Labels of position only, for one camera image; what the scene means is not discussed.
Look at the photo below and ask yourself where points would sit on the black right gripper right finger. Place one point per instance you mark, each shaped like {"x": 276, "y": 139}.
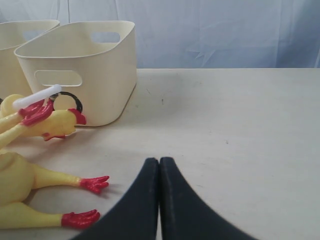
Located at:
{"x": 184, "y": 215}

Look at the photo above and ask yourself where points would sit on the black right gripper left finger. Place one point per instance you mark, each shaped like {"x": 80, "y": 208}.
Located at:
{"x": 135, "y": 215}

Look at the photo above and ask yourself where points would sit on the headless yellow rubber chicken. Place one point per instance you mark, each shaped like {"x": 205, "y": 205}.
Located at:
{"x": 14, "y": 125}

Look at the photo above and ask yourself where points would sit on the yellow chicken neck white tube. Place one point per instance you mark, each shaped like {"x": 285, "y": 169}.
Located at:
{"x": 13, "y": 103}

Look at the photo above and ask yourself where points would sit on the yellow rubber chicken upper left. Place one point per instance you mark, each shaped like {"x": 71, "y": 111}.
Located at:
{"x": 61, "y": 123}

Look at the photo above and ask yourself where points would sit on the yellow rubber chicken lower right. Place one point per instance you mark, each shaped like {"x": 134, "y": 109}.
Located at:
{"x": 18, "y": 177}

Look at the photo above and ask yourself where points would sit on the cream bin marked O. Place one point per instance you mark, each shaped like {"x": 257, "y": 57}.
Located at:
{"x": 93, "y": 60}

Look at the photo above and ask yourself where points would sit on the cream bin marked X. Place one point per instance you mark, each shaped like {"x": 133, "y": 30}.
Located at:
{"x": 12, "y": 78}

